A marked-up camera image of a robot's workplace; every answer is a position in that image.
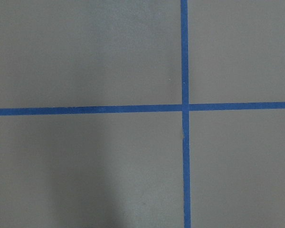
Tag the long blue tape strip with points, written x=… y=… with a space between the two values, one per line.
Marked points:
x=185 y=112

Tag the crossing blue tape strip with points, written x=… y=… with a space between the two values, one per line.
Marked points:
x=140 y=108

